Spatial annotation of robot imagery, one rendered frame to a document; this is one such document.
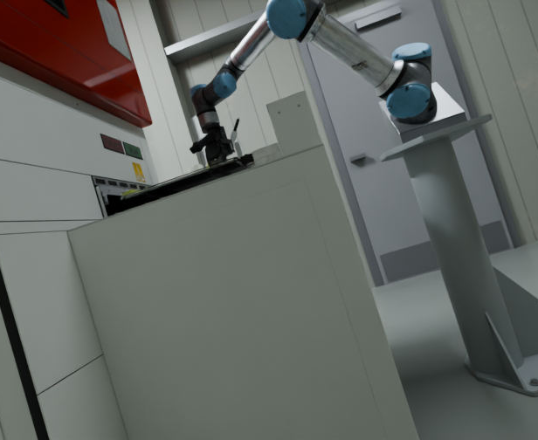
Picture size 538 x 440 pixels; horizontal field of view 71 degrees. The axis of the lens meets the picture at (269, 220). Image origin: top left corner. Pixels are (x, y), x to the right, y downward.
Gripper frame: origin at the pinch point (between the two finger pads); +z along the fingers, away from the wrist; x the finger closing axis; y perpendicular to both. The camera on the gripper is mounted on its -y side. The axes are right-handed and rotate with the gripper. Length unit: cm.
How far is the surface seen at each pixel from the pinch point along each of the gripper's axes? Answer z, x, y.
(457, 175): 24, -67, 37
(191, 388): 52, -19, -50
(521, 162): 30, -71, 251
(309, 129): 4, -53, -24
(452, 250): 48, -59, 33
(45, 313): 26, -9, -71
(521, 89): -24, -85, 260
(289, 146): 6, -48, -27
